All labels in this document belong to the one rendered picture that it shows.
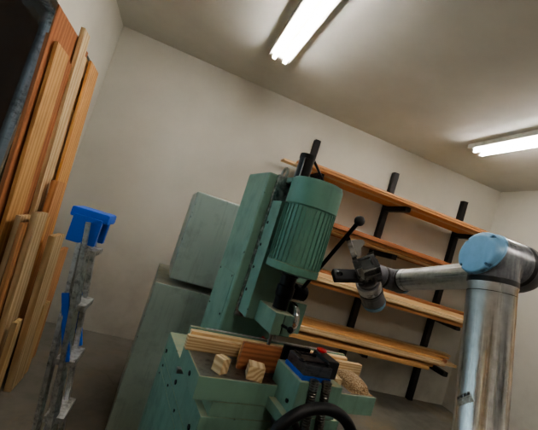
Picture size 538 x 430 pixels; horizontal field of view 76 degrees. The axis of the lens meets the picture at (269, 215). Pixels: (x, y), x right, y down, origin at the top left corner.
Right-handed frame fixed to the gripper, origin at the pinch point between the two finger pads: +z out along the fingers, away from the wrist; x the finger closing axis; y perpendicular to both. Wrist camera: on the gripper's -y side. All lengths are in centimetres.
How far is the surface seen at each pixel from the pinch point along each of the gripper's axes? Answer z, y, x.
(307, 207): 19.4, -8.6, -5.5
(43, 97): 57, -119, -110
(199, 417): 6, -51, 41
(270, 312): -1.4, -31.0, 12.7
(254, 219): 9.5, -29.0, -19.8
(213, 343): 4, -48, 21
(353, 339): -228, -19, -82
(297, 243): 13.5, -15.1, 1.9
